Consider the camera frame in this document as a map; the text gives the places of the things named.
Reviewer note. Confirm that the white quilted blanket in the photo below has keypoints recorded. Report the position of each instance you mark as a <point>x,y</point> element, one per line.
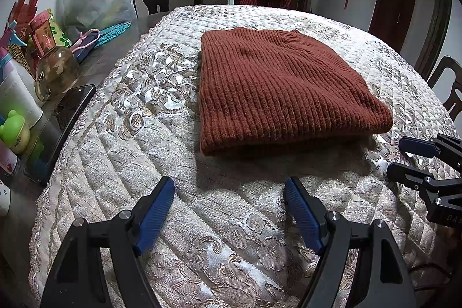
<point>126,156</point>

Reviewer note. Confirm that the teal mesh mat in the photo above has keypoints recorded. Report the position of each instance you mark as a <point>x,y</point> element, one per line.
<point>115,33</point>

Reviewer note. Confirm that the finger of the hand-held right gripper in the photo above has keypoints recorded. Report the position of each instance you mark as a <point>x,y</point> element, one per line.
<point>418,146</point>
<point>408,176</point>

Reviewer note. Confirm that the black smartphone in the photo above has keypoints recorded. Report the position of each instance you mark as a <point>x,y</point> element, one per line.
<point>61,127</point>

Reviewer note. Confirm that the pink and blue pouch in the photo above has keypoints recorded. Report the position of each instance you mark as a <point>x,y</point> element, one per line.
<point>85,44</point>

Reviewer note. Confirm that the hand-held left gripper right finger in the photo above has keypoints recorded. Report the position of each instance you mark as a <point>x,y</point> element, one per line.
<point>303,217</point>

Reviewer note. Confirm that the green patterned packet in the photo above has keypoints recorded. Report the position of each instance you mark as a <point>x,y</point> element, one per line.
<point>60,32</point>

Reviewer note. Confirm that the pink bottle with blue cap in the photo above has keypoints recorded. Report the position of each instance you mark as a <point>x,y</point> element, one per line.
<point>12,41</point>

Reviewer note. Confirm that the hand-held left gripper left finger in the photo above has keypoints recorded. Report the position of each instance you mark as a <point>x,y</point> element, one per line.
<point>155,217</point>

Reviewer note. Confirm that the green frog bottle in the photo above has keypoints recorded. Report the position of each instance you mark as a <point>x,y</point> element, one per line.
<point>14,134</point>

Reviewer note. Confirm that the red gift bag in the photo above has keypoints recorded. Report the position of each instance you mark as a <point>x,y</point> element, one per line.
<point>23,5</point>

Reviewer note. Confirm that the glass jar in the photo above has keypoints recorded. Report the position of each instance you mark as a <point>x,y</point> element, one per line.
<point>57,71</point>

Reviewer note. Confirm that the rust red knit sweater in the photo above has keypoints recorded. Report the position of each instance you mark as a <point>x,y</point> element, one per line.
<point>281,91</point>

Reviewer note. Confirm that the small white pink bottle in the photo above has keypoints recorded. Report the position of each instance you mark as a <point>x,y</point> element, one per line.
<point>7,162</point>

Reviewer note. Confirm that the pink lidded cup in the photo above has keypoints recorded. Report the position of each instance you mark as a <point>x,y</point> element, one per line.
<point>41,33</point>

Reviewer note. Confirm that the dark framed window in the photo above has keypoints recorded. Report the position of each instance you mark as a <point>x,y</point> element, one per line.
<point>435,30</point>

